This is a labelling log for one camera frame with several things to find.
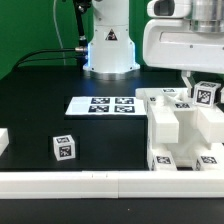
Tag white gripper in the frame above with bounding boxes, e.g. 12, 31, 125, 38
143, 19, 224, 98

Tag white tagged cube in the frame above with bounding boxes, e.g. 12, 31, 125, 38
53, 135, 76, 161
193, 81, 221, 107

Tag white chair seat part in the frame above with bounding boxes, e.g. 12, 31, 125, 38
147, 142, 224, 171

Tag white tagged cube front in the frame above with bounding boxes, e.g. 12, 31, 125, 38
53, 135, 76, 161

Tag white flat plate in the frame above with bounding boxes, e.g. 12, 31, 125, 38
65, 96, 146, 116

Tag white left fence piece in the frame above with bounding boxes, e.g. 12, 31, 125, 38
0, 128, 9, 156

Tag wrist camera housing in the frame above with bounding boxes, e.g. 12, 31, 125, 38
147, 0, 191, 18

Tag black cables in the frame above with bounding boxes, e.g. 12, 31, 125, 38
12, 47, 89, 70

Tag white front fence rail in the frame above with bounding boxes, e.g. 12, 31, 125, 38
0, 171, 224, 199

